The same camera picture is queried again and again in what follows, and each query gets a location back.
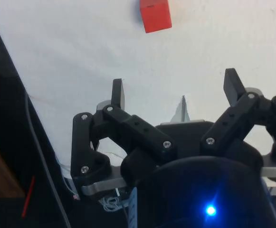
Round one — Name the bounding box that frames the black cable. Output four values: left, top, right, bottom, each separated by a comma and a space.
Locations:
24, 93, 72, 228

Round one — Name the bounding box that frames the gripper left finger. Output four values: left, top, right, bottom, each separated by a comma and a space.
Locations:
70, 78, 178, 188

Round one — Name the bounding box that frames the red cube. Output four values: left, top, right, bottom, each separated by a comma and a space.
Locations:
139, 0, 173, 34

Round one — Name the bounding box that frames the red tape strip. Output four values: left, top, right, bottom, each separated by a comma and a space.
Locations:
21, 175, 36, 218

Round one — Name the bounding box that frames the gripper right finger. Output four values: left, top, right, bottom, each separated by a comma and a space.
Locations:
199, 68, 276, 167

